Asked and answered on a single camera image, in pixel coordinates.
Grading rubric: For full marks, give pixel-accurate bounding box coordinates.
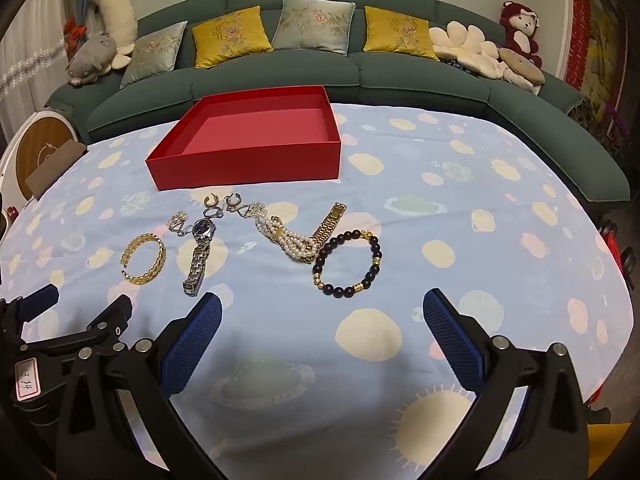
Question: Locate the red monkey plush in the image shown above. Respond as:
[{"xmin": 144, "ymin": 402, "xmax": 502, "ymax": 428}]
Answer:
[{"xmin": 500, "ymin": 1, "xmax": 543, "ymax": 68}]

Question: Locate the grey embroidered pillow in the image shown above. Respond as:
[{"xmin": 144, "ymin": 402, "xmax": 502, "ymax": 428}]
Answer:
[
  {"xmin": 120, "ymin": 21, "xmax": 189, "ymax": 88},
  {"xmin": 271, "ymin": 0, "xmax": 356, "ymax": 56}
]

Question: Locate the green sofa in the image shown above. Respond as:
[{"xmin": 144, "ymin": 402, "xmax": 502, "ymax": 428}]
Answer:
[{"xmin": 47, "ymin": 0, "xmax": 632, "ymax": 206}]

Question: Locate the curtain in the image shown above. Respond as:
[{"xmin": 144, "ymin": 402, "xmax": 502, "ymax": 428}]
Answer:
[{"xmin": 0, "ymin": 0, "xmax": 101, "ymax": 136}]

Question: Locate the gold wristwatch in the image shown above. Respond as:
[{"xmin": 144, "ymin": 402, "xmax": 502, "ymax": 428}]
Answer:
[{"xmin": 311, "ymin": 202, "xmax": 348, "ymax": 248}]

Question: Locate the silver wristwatch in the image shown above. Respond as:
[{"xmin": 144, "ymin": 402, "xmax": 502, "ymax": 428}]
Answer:
[{"xmin": 181, "ymin": 217, "xmax": 217, "ymax": 297}]

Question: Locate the red framed wall poster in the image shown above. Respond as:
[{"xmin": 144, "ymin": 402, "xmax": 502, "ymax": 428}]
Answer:
[{"xmin": 565, "ymin": 0, "xmax": 633, "ymax": 111}]

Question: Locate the blue spotted tablecloth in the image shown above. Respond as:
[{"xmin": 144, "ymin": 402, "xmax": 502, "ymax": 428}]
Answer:
[{"xmin": 0, "ymin": 102, "xmax": 633, "ymax": 480}]

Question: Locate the white llama plush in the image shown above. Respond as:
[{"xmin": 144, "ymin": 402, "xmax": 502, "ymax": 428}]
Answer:
[{"xmin": 90, "ymin": 0, "xmax": 138, "ymax": 68}]

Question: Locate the black bead bracelet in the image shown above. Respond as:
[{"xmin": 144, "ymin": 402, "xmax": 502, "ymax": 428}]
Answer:
[{"xmin": 312, "ymin": 229, "xmax": 385, "ymax": 298}]

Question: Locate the brown mushroom cushion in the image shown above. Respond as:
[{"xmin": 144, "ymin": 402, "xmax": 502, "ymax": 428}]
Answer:
[{"xmin": 497, "ymin": 47, "xmax": 547, "ymax": 93}]

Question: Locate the brown cardboard sheet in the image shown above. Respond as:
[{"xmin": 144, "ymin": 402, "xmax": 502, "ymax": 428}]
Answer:
[{"xmin": 26, "ymin": 141, "xmax": 88, "ymax": 201}]

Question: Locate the pink flower plant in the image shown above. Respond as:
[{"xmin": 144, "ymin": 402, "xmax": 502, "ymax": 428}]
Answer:
[{"xmin": 582, "ymin": 102, "xmax": 632, "ymax": 161}]

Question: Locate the pearl bracelet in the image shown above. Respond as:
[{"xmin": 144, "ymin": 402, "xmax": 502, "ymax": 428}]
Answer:
[{"xmin": 255, "ymin": 214, "xmax": 321, "ymax": 264}]

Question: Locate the grey pig plush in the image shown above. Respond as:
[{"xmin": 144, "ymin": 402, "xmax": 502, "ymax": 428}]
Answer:
[{"xmin": 65, "ymin": 31, "xmax": 118, "ymax": 88}]

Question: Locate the red cardboard box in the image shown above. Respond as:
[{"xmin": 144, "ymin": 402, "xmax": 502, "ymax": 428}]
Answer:
[{"xmin": 145, "ymin": 85, "xmax": 343, "ymax": 192}]

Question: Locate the yellow embroidered pillow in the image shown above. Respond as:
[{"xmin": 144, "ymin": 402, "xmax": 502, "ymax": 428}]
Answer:
[
  {"xmin": 192, "ymin": 6, "xmax": 273, "ymax": 69},
  {"xmin": 363, "ymin": 5, "xmax": 441, "ymax": 61}
]

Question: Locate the gold chain bangle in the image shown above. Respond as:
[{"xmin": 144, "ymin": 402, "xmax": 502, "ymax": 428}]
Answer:
[{"xmin": 121, "ymin": 233, "xmax": 167, "ymax": 287}]

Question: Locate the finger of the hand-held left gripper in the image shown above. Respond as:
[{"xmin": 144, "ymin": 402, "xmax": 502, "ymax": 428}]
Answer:
[
  {"xmin": 20, "ymin": 294, "xmax": 135, "ymax": 361},
  {"xmin": 0, "ymin": 283, "xmax": 60, "ymax": 346}
]

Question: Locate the white flower cushion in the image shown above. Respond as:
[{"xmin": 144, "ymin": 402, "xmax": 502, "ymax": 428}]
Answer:
[{"xmin": 429, "ymin": 21, "xmax": 511, "ymax": 81}]

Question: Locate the round white wooden device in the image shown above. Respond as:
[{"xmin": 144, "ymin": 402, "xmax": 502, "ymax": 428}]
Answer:
[{"xmin": 0, "ymin": 107, "xmax": 78, "ymax": 221}]

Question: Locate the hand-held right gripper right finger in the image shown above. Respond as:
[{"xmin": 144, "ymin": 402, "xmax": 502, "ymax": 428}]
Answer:
[{"xmin": 422, "ymin": 288, "xmax": 593, "ymax": 480}]

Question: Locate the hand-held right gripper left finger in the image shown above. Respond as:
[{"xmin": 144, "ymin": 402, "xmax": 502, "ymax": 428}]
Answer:
[{"xmin": 56, "ymin": 291, "xmax": 236, "ymax": 480}]

